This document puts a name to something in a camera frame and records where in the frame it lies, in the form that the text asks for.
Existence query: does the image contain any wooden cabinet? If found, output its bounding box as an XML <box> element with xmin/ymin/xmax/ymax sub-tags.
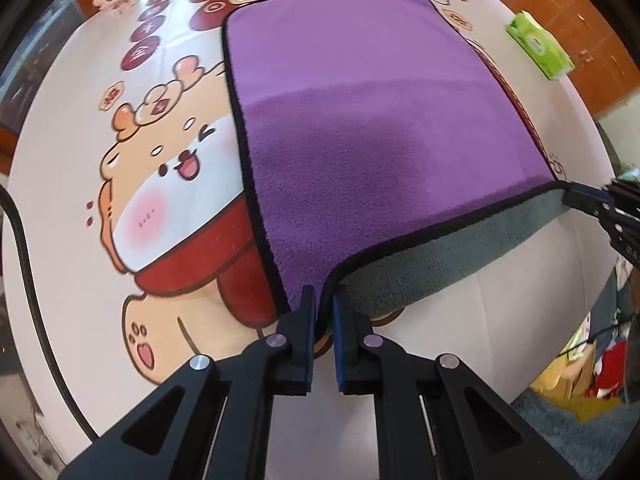
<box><xmin>500</xmin><ymin>0</ymin><xmax>639</xmax><ymax>116</ymax></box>

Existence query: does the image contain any purple and grey towel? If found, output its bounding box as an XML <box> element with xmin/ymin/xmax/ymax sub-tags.
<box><xmin>221</xmin><ymin>0</ymin><xmax>565</xmax><ymax>335</ymax></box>

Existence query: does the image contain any green tissue pack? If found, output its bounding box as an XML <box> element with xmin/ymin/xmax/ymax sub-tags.
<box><xmin>506</xmin><ymin>11</ymin><xmax>575</xmax><ymax>80</ymax></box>

